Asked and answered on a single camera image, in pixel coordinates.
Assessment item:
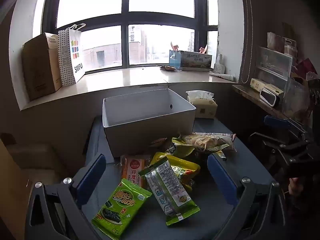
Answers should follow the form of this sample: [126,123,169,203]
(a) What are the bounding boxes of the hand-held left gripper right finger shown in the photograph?
[207,154,287,240]

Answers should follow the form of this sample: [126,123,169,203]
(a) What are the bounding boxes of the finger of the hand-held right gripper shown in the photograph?
[249,131,310,155]
[264,115,308,135]

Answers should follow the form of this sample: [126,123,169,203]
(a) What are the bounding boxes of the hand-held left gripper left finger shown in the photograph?
[25,154,107,240]

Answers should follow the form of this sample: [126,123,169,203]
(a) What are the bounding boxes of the beige bread packet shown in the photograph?
[180,132,237,154]

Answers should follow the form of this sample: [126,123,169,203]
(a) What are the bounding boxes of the green seaweed packet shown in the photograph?
[91,178,153,239]

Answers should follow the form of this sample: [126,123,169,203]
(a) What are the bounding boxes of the orange snack packet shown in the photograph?
[120,154,152,189]

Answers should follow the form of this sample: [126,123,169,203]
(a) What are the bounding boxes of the green and yellow snack packet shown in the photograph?
[165,137,195,158]

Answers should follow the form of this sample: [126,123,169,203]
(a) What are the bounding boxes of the green packet with white label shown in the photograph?
[138,156,201,227]

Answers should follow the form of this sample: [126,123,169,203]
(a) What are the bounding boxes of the white cardboard box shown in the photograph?
[102,88,197,158]

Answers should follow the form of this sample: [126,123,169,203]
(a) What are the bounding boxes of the brown snack packet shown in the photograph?
[149,137,168,148]

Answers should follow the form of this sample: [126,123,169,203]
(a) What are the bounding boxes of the person's right hand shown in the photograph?
[286,177,303,197]

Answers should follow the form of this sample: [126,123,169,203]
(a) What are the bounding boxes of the white oval device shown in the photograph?
[259,87,280,107]

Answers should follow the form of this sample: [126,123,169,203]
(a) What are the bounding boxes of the blue tablecloth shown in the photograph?
[75,116,275,240]

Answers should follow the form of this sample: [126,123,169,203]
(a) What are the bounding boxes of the stone side shelf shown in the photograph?
[232,84,288,118]

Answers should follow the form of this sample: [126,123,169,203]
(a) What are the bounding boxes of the beige tissue box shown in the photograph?
[250,78,284,95]

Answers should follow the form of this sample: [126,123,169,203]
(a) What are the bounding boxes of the clear plastic container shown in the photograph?
[256,46,293,82]

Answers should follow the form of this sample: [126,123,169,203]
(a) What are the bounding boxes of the dark red bag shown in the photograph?
[297,59,318,80]

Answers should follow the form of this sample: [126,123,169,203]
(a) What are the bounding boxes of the beige sofa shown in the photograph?
[0,132,75,180]

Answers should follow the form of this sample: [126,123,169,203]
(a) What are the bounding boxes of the white tube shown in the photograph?
[209,72,235,82]

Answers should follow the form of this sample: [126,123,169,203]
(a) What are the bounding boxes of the beige tissue pack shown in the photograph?
[186,90,217,119]

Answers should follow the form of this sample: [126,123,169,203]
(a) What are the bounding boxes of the white plastic bottle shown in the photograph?
[214,54,225,75]

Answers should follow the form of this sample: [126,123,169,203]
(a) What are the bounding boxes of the brown paper bags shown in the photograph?
[267,32,298,55]

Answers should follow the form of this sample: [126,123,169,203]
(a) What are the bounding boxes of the printed landscape box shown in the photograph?
[169,49,213,72]

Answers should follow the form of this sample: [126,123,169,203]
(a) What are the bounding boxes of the white polka dot shopping bag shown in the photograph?
[58,24,87,87]

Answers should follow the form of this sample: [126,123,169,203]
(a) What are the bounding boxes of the brown cardboard box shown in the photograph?
[22,32,63,102]

